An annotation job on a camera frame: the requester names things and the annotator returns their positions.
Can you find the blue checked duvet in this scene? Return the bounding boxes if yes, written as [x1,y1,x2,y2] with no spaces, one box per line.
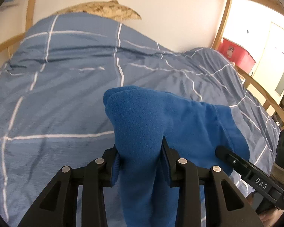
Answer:
[0,13,283,227]

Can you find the wooden bed frame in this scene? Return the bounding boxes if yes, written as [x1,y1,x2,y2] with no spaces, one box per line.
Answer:
[0,0,284,128]

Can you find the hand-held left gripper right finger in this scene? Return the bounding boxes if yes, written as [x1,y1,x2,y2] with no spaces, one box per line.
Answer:
[161,136,265,227]

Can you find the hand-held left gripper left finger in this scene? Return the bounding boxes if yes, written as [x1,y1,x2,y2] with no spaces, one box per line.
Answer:
[18,144,121,227]

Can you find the blue fleece pants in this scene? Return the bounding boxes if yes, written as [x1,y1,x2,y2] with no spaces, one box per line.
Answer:
[103,85,251,227]

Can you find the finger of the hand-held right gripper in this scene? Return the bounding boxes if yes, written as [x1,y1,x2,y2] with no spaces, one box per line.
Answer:
[215,146,275,195]

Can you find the white door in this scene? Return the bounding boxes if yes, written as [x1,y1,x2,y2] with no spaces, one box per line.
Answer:
[252,21,284,100]

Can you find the beige patterned pillow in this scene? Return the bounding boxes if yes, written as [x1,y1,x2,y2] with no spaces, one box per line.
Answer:
[54,0,142,21]

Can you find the red storage box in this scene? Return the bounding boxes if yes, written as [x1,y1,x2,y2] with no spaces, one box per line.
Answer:
[219,37,257,72]

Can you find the person's right hand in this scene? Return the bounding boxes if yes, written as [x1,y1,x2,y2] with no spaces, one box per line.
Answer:
[259,208,284,227]

